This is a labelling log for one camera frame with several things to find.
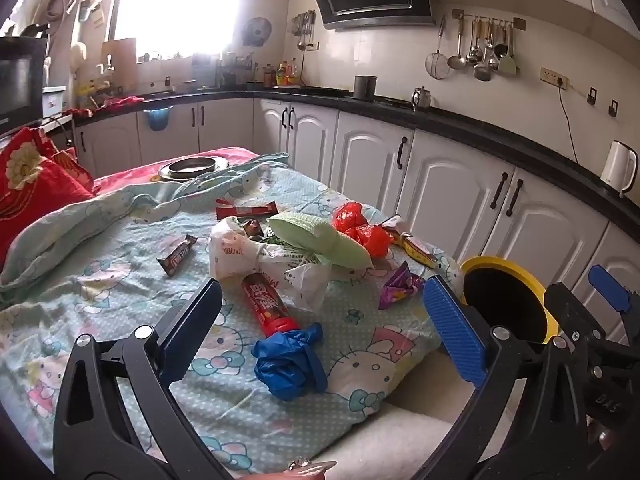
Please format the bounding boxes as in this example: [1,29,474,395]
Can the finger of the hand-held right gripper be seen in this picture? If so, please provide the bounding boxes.
[544,282,601,342]
[587,264,640,328]

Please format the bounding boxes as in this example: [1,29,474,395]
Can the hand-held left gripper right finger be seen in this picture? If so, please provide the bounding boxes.
[410,274,588,480]

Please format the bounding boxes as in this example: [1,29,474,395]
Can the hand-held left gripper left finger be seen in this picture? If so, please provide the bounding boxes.
[52,277,236,480]

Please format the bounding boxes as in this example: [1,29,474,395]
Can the yellow rimmed black trash can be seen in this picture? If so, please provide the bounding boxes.
[460,256,560,346]

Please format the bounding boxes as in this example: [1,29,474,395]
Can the purple snack wrapper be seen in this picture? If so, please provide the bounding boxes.
[378,261,426,311]

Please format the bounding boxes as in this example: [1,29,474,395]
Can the dark chocolate bar wrapper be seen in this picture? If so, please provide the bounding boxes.
[156,234,198,277]

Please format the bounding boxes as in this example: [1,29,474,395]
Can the red snack tube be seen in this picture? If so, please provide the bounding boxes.
[241,271,301,338]

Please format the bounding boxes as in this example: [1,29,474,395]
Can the white paper bag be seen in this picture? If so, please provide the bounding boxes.
[207,216,333,313]

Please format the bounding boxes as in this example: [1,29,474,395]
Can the yellow snack wrapper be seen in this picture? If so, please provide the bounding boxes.
[397,231,441,267]

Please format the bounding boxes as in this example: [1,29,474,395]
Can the blue rubber glove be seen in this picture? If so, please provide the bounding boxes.
[251,322,328,402]

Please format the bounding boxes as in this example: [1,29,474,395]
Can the red plastic bag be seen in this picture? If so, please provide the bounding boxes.
[332,201,394,259]

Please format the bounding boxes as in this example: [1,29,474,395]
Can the long red snack wrapper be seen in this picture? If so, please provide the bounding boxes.
[216,198,279,221]

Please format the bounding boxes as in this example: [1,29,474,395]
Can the light green waffle cloth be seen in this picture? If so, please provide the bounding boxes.
[267,211,373,270]

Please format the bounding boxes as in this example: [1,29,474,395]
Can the person's left hand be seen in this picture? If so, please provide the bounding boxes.
[272,460,338,480]

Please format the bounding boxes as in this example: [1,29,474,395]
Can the cartoon cat printed blanket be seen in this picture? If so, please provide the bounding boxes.
[0,152,466,476]

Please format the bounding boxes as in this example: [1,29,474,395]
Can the white fleece mat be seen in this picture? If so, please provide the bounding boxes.
[320,347,481,480]

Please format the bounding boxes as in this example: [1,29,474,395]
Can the white electric kettle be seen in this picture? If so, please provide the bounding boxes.
[600,140,639,198]

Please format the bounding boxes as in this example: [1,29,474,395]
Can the white base kitchen cabinets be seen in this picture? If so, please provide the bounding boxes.
[72,97,640,346]

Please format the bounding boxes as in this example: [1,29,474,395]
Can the round metal plate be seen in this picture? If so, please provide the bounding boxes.
[159,156,230,181]

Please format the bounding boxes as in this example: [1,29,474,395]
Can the pink bed sheet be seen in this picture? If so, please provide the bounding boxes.
[92,146,261,196]

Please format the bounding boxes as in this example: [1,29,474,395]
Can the red floral pillow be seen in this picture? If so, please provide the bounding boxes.
[0,127,96,266]

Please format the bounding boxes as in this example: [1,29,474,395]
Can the black kitchen countertop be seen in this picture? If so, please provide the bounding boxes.
[75,85,640,233]

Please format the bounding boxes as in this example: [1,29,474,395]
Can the blue hanging plastic bin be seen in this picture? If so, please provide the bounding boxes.
[144,105,173,132]

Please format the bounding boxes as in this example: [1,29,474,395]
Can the red cloth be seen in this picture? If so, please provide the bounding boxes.
[102,96,145,111]

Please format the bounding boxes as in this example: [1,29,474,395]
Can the dish rack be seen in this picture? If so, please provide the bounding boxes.
[217,52,253,86]

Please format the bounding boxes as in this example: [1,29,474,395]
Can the white plastic container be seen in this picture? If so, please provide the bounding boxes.
[42,87,66,118]

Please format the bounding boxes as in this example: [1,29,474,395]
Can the row of hanging kitchen utensils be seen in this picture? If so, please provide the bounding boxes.
[425,9,527,82]

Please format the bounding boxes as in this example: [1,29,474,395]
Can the cluster of condiment bottles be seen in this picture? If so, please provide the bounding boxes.
[262,59,301,88]

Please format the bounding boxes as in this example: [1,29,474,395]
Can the wooden cutting board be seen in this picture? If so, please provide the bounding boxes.
[100,39,138,81]

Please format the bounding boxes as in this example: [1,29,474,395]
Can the small hanging utensil set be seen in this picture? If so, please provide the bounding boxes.
[291,10,317,52]

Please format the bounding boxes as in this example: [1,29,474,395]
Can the bright kitchen window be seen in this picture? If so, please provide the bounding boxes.
[107,0,241,58]

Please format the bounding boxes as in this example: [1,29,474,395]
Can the black power cord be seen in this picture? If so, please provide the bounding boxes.
[557,80,581,163]

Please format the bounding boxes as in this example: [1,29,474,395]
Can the beige wall socket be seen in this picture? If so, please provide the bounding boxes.
[539,66,570,90]

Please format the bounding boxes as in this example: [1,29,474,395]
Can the round wall fan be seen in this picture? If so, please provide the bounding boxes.
[242,16,273,47]

